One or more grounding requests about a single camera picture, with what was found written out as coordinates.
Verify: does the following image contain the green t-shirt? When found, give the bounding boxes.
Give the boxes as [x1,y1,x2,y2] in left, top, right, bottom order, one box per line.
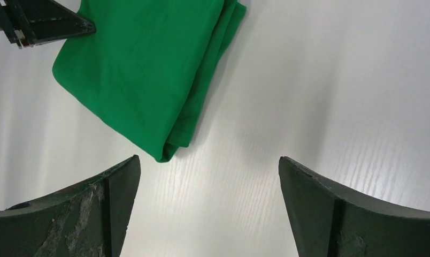
[52,1,247,163]

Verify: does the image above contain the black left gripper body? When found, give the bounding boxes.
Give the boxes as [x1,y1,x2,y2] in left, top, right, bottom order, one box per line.
[0,1,35,49]

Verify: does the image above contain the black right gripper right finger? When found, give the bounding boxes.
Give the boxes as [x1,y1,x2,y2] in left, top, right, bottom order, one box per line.
[279,156,430,256]

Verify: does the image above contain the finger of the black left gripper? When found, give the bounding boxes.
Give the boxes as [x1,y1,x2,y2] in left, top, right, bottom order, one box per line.
[9,0,96,46]

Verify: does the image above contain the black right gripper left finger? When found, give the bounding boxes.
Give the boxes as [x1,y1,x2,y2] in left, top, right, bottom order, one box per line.
[0,155,141,256]

